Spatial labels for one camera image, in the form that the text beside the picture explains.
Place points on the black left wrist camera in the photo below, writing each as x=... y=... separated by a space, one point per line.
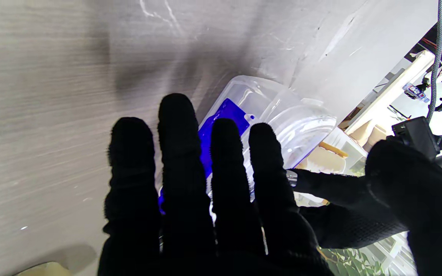
x=416 y=136

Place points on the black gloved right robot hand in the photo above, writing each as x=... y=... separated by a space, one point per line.
x=225 y=214

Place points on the clear container with blue clips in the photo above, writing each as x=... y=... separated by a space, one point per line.
x=221 y=126

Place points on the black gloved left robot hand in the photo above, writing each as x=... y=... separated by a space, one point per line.
x=343 y=214

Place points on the tan kraft paper bowl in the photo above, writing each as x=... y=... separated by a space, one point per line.
x=44 y=269

